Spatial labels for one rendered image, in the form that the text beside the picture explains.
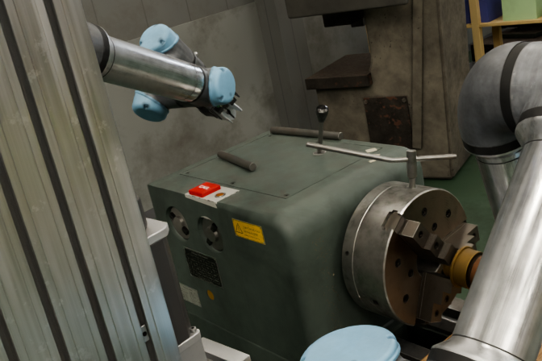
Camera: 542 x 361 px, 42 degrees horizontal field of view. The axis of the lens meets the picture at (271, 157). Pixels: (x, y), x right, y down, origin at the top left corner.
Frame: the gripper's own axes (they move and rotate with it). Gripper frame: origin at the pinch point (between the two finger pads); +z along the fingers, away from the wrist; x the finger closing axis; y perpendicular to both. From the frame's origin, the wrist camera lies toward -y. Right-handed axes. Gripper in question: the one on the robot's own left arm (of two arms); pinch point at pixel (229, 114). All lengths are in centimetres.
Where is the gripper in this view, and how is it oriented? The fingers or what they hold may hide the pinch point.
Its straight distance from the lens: 174.1
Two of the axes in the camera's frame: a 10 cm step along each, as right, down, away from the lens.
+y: 6.7, 4.3, -6.1
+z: 4.4, 4.3, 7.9
